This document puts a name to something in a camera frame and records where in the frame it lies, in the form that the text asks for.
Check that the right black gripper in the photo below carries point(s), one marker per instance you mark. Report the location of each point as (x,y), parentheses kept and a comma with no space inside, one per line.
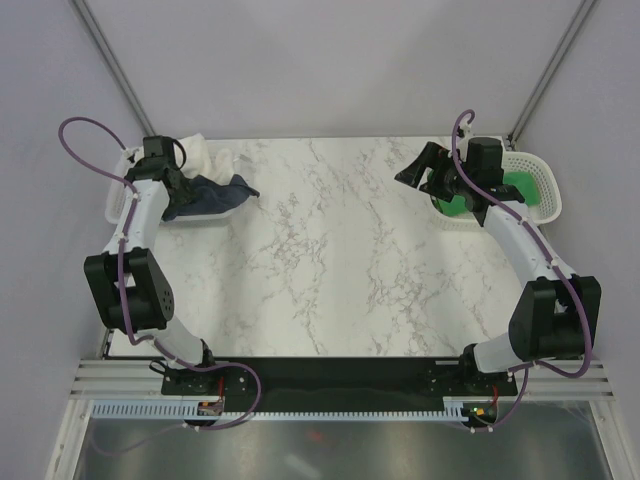
(413,173)

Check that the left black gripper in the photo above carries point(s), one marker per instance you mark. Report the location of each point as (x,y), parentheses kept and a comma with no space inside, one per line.
(185,194)

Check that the dark blue towel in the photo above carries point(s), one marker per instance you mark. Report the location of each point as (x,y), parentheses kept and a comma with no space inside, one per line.
(206,197)

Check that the green towel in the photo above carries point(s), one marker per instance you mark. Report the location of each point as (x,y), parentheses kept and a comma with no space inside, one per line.
(523,181)

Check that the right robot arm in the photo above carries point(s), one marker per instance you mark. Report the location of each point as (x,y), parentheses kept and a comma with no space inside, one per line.
(555,319)

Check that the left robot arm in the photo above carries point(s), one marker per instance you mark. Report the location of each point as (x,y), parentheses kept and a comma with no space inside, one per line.
(130,290)

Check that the white towel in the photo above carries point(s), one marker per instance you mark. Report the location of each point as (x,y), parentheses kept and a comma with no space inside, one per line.
(214,162)

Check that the left white plastic basket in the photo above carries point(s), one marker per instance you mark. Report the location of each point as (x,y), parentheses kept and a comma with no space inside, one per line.
(116,197)

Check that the white plastic basket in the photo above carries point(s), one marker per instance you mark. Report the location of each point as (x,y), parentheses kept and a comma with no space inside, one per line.
(116,197)
(541,193)

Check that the right white plastic basket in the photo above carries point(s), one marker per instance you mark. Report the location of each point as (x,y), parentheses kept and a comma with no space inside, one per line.
(541,193)

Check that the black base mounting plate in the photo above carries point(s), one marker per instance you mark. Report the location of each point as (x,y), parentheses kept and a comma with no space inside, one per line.
(335,383)

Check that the aluminium extrusion rail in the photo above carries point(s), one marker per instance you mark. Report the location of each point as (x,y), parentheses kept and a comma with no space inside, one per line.
(132,379)

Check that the white slotted cable duct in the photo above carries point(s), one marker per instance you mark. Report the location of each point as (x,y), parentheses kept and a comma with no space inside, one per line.
(450,410)

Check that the right aluminium frame post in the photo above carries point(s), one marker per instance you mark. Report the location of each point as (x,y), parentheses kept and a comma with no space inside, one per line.
(571,33)

